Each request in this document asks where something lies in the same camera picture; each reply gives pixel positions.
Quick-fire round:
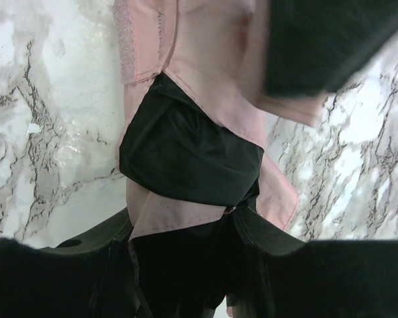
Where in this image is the pink folding umbrella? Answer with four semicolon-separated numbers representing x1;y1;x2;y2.
113;1;324;317

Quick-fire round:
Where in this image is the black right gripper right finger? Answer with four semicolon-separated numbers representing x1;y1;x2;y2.
231;208;398;317

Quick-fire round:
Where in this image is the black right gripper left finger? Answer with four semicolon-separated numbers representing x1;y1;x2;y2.
0;209;139;318

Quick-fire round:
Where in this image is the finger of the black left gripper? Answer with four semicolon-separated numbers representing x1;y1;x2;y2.
263;0;398;97

